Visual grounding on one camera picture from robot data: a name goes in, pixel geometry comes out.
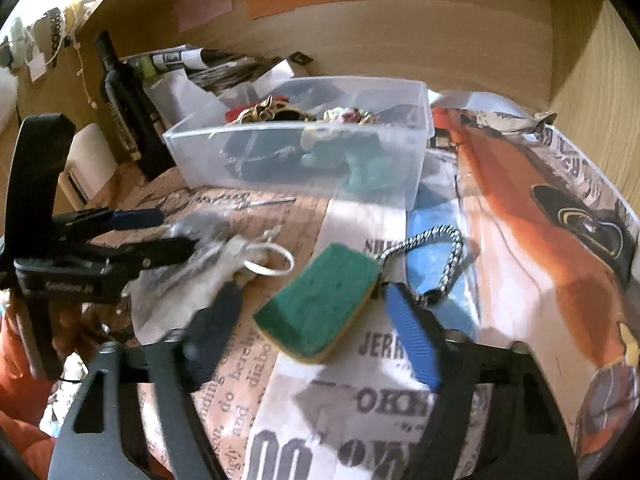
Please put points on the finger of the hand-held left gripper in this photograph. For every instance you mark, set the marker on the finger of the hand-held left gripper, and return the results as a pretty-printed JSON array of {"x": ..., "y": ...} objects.
[
  {"x": 160, "y": 252},
  {"x": 135, "y": 218}
]

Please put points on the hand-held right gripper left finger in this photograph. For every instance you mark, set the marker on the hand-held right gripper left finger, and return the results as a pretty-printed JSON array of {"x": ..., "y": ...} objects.
[{"x": 212, "y": 332}]

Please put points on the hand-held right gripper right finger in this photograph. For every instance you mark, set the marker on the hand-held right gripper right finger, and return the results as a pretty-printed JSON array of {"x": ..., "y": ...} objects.
[{"x": 412, "y": 330}]

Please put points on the clear plastic bag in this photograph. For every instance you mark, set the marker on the clear plastic bag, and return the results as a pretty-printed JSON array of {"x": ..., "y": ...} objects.
[{"x": 200, "y": 240}]

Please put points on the green yellow sponge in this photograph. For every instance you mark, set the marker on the green yellow sponge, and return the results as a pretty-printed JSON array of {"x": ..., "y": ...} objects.
[{"x": 315, "y": 305}]

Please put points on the clear plastic container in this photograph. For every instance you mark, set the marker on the clear plastic container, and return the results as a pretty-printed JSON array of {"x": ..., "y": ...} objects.
[{"x": 300, "y": 160}]

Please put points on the person's left forearm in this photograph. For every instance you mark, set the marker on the person's left forearm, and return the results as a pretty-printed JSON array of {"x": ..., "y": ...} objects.
[{"x": 20, "y": 400}]

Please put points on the person's left hand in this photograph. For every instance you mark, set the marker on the person's left hand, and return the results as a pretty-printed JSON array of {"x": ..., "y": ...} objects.
[{"x": 70, "y": 332}]

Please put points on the dark glass bottle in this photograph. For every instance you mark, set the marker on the dark glass bottle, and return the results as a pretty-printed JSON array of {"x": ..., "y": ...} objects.
[{"x": 125, "y": 105}]

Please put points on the white hanging tag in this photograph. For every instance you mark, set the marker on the white hanging tag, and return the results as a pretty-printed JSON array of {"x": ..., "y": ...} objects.
[{"x": 37, "y": 67}]

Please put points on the silver metal pin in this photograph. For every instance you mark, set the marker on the silver metal pin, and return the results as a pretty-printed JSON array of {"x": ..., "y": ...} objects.
[{"x": 267, "y": 202}]

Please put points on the printed paper table cover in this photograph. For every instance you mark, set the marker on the printed paper table cover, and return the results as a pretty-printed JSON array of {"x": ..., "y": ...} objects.
[{"x": 525, "y": 240}]

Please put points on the red item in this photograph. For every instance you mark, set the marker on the red item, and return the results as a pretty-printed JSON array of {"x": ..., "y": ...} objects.
[{"x": 240, "y": 110}]

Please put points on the gold ornament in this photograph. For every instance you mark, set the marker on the gold ornament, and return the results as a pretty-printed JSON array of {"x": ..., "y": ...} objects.
[{"x": 262, "y": 109}]

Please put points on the pile of papers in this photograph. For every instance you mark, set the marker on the pile of papers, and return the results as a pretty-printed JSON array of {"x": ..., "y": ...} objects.
[{"x": 220, "y": 67}]

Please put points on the pink sticky note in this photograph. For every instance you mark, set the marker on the pink sticky note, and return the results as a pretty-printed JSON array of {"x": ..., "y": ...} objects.
[{"x": 205, "y": 5}]

